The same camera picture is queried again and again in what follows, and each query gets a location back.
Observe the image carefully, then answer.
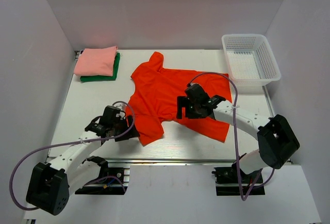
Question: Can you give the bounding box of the white plastic basket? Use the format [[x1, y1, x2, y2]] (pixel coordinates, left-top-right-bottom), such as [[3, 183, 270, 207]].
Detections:
[[222, 34, 281, 88]]

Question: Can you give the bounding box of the orange t-shirt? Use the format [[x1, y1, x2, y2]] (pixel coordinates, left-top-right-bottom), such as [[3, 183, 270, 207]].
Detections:
[[124, 51, 231, 147]]

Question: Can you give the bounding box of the folded pink t-shirt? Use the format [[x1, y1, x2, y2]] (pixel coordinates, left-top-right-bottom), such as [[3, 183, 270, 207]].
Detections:
[[74, 46, 118, 76]]

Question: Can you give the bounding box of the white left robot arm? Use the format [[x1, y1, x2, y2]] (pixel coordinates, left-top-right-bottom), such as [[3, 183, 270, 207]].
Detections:
[[26, 115, 139, 216]]

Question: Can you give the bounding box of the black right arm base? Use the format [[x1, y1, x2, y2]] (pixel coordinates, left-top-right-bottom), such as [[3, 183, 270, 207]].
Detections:
[[212, 149, 267, 196]]

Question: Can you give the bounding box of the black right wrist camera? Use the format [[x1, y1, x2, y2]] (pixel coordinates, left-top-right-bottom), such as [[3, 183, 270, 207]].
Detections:
[[185, 83, 209, 104]]

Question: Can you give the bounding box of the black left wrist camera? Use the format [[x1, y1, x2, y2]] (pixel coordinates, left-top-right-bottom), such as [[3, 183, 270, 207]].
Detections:
[[99, 106, 121, 127]]

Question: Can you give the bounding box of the folded green t-shirt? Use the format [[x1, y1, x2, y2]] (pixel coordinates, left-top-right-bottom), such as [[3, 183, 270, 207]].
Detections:
[[79, 53, 120, 83]]

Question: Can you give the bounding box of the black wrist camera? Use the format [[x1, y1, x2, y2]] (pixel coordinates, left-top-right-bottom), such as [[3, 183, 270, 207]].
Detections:
[[185, 83, 209, 104], [99, 106, 121, 127]]

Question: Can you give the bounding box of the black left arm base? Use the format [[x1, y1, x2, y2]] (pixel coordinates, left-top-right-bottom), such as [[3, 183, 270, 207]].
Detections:
[[75, 156, 130, 195]]

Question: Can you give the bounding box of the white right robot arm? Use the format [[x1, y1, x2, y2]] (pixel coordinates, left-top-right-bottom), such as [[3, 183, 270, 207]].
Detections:
[[177, 95, 300, 175]]

